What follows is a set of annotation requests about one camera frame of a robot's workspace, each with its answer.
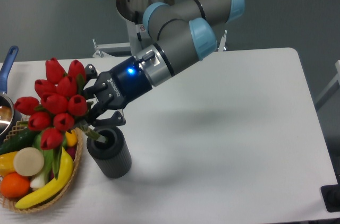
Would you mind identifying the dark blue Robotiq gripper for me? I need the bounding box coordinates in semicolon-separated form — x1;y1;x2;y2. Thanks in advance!
82;57;152;127

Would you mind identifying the red tulip bouquet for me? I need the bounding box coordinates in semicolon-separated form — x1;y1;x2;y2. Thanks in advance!
14;58;108;174

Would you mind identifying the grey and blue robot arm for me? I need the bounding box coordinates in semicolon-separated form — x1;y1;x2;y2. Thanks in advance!
85;0;245;127

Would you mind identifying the dark grey ribbed vase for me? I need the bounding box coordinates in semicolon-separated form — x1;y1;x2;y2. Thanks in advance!
87;127;132;179

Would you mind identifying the yellow squash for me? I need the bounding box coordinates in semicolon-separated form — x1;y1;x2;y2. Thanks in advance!
65;130;78;147

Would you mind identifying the red radish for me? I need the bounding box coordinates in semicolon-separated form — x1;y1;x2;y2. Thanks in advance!
50;147;77;180

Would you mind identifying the green cucumber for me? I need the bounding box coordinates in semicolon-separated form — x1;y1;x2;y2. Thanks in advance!
1;128;39;154

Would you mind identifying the round beige disc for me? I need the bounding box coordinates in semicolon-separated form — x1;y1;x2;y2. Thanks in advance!
13;147;45;177

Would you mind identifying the yellow banana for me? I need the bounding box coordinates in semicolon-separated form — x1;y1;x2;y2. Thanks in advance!
15;148;74;210

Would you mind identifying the green bok choy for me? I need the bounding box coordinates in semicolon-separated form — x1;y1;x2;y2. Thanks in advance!
30;133;66;191

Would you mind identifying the yellow bell pepper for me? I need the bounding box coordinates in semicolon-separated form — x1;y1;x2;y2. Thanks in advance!
0;151;18;177

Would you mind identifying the orange fruit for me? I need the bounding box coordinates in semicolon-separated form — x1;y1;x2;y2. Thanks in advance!
1;173;30;199

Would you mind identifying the woven wicker basket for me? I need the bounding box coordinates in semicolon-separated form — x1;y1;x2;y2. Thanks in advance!
1;128;83;214

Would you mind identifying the black device at table edge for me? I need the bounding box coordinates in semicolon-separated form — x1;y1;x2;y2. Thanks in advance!
320;184;339;212

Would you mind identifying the blue handled saucepan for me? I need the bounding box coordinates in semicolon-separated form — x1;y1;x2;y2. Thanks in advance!
1;46;22;144

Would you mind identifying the white frame at right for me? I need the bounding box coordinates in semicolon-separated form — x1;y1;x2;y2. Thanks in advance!
314;60;339;111

